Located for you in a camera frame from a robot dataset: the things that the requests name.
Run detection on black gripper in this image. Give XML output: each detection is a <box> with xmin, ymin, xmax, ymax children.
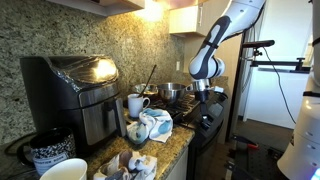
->
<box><xmin>194</xmin><ymin>90</ymin><xmax>214</xmax><ymax>127</ymax></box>

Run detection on dark blue robot platform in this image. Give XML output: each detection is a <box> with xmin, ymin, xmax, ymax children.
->
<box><xmin>224</xmin><ymin>133</ymin><xmax>291</xmax><ymax>180</ymax></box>

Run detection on black stand pole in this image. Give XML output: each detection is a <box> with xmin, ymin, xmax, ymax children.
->
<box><xmin>226</xmin><ymin>29</ymin><xmax>248</xmax><ymax>141</ymax></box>

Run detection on dark long utensil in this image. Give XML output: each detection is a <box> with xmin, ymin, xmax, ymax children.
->
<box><xmin>138</xmin><ymin>64</ymin><xmax>158</xmax><ymax>98</ymax></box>

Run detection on metal stove grate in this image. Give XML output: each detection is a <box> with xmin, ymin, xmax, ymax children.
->
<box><xmin>149</xmin><ymin>93</ymin><xmax>201</xmax><ymax>116</ymax></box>

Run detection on white paper cup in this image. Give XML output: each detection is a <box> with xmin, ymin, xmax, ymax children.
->
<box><xmin>39</xmin><ymin>157</ymin><xmax>88</xmax><ymax>180</ymax></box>

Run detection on black camera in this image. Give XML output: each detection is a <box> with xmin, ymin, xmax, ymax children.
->
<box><xmin>242</xmin><ymin>39</ymin><xmax>276</xmax><ymax>49</ymax></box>

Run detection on black speckled mug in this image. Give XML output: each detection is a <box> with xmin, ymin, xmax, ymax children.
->
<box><xmin>16</xmin><ymin>127</ymin><xmax>78</xmax><ymax>177</ymax></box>

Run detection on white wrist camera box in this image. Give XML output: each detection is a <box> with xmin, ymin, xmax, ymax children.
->
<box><xmin>211</xmin><ymin>85</ymin><xmax>225</xmax><ymax>94</ymax></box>

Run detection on deep steel pot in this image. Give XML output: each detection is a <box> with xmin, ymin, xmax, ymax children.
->
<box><xmin>156</xmin><ymin>82</ymin><xmax>194</xmax><ymax>104</ymax></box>

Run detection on white upper cabinet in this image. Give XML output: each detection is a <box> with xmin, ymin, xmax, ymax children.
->
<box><xmin>44</xmin><ymin>0</ymin><xmax>146</xmax><ymax>18</ymax></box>

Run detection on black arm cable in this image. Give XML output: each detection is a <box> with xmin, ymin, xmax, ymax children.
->
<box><xmin>229</xmin><ymin>1</ymin><xmax>268</xmax><ymax>40</ymax></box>

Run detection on red handled tool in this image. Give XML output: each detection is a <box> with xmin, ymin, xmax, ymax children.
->
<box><xmin>233</xmin><ymin>134</ymin><xmax>260</xmax><ymax>150</ymax></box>

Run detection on shallow steel bowl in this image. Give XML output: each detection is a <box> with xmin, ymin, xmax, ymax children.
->
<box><xmin>132</xmin><ymin>83</ymin><xmax>159</xmax><ymax>97</ymax></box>

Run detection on black camera cable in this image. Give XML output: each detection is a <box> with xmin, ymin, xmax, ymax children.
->
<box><xmin>263</xmin><ymin>46</ymin><xmax>298</xmax><ymax>126</ymax></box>

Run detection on white lower cabinets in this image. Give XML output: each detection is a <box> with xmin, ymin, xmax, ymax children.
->
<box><xmin>163</xmin><ymin>148</ymin><xmax>189</xmax><ymax>180</ymax></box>

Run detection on black air fryer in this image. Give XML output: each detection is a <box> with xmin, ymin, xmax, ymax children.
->
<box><xmin>19</xmin><ymin>54</ymin><xmax>128</xmax><ymax>156</ymax></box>

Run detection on blue and white cloth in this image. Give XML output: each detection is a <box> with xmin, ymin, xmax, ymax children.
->
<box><xmin>126</xmin><ymin>107</ymin><xmax>174</xmax><ymax>145</ymax></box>

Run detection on white mug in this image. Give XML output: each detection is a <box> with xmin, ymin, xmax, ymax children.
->
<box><xmin>127</xmin><ymin>93</ymin><xmax>151</xmax><ymax>120</ymax></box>

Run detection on beige upper cabinet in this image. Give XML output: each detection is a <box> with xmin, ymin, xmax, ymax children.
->
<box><xmin>168</xmin><ymin>0</ymin><xmax>234</xmax><ymax>38</ymax></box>

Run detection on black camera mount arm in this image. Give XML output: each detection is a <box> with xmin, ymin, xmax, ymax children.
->
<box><xmin>246</xmin><ymin>48</ymin><xmax>313</xmax><ymax>74</ymax></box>

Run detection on black stove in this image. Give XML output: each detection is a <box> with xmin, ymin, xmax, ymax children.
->
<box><xmin>146</xmin><ymin>89</ymin><xmax>231</xmax><ymax>180</ymax></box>

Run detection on white and brown cloth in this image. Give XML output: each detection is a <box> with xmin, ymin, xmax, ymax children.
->
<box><xmin>92</xmin><ymin>149</ymin><xmax>158</xmax><ymax>180</ymax></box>

